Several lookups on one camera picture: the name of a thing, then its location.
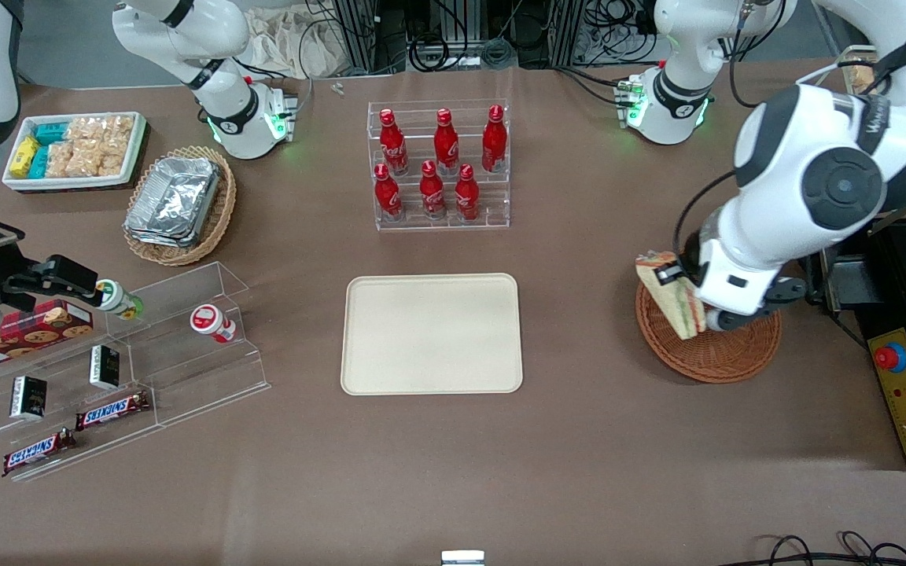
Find triangular sandwich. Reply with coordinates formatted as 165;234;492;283
635;250;709;341

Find round brown wicker basket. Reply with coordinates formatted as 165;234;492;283
635;277;783;384

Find white rectangular snack tray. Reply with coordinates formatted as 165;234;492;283
2;112;148;192

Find oval light wicker basket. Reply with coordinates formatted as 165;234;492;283
123;145;238;266

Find beige plastic tray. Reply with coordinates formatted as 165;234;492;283
341;273;524;395

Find red tartan cookie box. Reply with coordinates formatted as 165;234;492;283
0;300;95;374

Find green capped yogurt bottle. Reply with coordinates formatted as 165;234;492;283
95;279;144;321

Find small black white box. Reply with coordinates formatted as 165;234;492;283
90;344;121;391
10;376;48;420

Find yellow snack packet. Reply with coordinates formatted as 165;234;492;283
10;135;42;179

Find clear bag of crackers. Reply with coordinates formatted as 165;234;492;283
69;143;128;178
103;115;136;147
66;116;106;147
46;141;76;178

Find grey metal block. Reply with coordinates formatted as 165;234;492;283
819;252;880;313

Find stacked aluminium foil trays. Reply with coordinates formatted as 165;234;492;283
124;156;223;248

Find brown snickers bar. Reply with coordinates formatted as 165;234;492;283
75;391;152;432
2;428;77;477

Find red capped yogurt bottle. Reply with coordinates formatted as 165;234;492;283
190;304;238;344

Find clear acrylic stepped shelf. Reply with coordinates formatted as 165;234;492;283
0;262;271;482

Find black equipment platform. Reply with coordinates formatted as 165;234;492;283
803;216;906;472

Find clear acrylic bottle rack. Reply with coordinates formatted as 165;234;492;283
366;99;511;232

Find red cola bottle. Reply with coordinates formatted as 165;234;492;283
481;105;508;174
454;164;481;222
378;108;410;176
419;160;447;220
433;108;460;176
374;164;404;222

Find beige crumpled cloth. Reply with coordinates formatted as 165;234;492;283
245;8;353;79

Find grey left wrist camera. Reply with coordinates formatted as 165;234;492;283
705;277;808;333

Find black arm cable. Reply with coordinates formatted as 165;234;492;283
672;0;906;256

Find black floor cables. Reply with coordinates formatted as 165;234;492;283
748;531;906;566

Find tangled black background cables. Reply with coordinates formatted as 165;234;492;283
304;0;662;107

